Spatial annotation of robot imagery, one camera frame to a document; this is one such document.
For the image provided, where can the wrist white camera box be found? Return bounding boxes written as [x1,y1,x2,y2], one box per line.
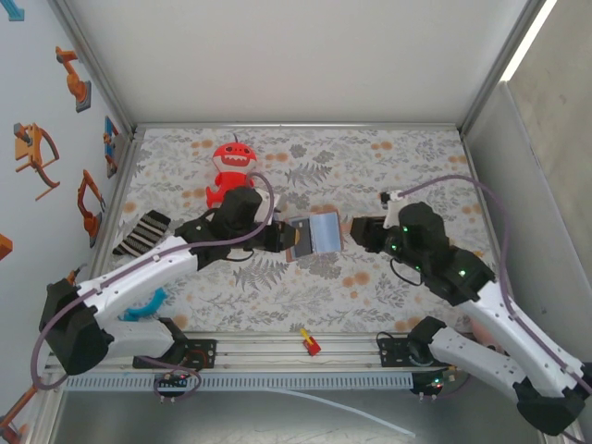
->
[255,187,282,228]
[379,189,408,215]

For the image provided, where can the aluminium frame side rail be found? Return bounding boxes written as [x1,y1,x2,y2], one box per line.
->
[76,131,144,334]

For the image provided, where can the red shark plush toy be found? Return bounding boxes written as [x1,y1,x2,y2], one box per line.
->
[204,132,256,209]

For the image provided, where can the white light strip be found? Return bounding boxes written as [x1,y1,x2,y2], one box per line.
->
[499,0,563,85]

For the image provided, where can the blue orange gantry wall sticker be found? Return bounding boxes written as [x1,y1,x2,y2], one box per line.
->
[102,116,121,179]

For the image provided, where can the black white striped sock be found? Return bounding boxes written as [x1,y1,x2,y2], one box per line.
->
[112,210,171,259]

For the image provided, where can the orange robot claw wall sticker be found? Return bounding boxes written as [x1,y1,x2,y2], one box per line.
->
[12,122,62,203]

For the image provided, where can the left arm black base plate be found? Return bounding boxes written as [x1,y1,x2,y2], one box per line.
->
[132,339,217,370]

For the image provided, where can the light blue plastic ring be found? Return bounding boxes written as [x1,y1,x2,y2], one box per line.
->
[117,287,167,324]

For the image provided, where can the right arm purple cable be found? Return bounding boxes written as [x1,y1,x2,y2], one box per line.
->
[400,174,592,444]

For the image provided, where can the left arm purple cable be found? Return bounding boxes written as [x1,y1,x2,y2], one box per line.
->
[30,171,278,404]

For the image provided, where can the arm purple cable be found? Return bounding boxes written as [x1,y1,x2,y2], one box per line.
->
[30,171,278,404]
[400,174,592,444]

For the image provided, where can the white plastic tube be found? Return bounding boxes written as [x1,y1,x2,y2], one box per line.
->
[258,387,416,438]

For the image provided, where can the floral patterned tablecloth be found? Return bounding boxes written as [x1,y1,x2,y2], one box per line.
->
[94,127,515,334]

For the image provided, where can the aluminium frame long rail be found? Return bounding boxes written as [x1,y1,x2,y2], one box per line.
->
[43,330,561,375]

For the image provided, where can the aluminium frame post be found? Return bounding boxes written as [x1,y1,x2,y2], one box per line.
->
[460,0,549,135]
[48,0,138,135]

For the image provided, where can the aluminium frame thin rail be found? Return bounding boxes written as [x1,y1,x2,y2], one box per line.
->
[132,121,464,131]

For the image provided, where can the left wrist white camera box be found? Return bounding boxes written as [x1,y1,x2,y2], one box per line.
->
[255,187,282,228]

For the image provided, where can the white slotted cable duct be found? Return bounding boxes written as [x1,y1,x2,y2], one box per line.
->
[64,373,414,390]

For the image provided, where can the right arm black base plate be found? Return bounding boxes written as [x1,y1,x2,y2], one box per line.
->
[376,330,463,369]

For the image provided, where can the small red yellow toy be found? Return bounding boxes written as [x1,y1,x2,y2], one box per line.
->
[299,327,322,356]

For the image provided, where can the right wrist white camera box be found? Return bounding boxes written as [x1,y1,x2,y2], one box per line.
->
[379,189,408,215]

